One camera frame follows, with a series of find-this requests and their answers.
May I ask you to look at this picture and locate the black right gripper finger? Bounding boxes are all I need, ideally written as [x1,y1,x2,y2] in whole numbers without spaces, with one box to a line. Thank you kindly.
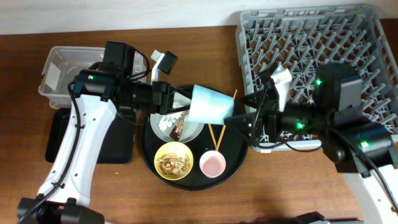
[243,91,263,109]
[224,113,256,137]

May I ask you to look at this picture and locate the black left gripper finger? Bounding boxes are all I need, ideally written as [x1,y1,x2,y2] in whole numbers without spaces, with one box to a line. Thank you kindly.
[165,105,190,114]
[169,84,192,100]

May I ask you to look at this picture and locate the white tissue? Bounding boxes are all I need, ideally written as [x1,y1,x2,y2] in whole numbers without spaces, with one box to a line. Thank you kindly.
[159,112,183,131]

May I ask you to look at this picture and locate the light blue plastic cup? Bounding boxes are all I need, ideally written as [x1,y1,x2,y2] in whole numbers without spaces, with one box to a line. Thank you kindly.
[187,85,234,125]

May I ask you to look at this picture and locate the gold brown snack wrapper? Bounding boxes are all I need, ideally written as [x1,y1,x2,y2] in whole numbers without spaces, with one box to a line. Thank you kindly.
[170,110,189,141]

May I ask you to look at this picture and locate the pink cup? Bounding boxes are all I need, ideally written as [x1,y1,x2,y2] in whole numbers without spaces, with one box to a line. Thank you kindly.
[199,151,226,178]

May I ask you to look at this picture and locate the yellow bowl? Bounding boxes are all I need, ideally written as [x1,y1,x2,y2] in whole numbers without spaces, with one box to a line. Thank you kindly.
[154,142,194,181]

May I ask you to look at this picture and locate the food scraps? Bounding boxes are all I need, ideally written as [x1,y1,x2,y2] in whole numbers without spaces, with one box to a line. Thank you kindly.
[156,153,190,178]

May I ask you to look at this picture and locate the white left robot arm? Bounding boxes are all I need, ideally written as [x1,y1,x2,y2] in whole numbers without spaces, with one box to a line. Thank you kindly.
[17,41,192,223]

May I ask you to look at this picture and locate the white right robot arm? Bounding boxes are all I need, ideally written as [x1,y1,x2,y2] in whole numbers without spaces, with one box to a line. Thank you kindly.
[224,63,397,223]

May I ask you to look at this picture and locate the grey dishwasher rack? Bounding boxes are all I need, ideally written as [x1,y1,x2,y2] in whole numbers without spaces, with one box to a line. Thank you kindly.
[236,4,397,138]

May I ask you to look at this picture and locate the right wooden chopstick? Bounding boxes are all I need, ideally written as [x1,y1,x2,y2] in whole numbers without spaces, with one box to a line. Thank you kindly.
[215,89,238,152]

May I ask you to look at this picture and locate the wooden chopstick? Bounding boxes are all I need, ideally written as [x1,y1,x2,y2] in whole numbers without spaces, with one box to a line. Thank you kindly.
[208,124,217,150]
[215,89,238,152]

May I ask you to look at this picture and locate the grey round plate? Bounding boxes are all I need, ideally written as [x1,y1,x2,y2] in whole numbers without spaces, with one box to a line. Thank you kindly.
[150,114,204,143]

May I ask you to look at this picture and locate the round black serving tray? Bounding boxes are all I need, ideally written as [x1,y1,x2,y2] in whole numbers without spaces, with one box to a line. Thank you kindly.
[140,109,248,190]

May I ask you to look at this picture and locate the left wooden chopstick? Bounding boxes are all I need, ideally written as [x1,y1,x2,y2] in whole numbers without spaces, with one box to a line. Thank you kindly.
[208,124,217,150]

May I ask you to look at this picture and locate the black rectangular tray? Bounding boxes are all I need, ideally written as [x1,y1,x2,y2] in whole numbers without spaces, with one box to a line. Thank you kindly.
[45,108,136,164]

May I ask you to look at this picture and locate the clear plastic bin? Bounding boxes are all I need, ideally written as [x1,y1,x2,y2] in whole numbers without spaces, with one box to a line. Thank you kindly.
[38,45,147,110]

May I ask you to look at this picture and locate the dark object at bottom edge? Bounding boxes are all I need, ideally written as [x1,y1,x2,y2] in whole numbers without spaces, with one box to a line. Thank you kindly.
[293,212,364,224]

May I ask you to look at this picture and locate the white label on bin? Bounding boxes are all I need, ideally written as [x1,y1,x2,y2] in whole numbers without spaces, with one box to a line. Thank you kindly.
[45,63,61,91]

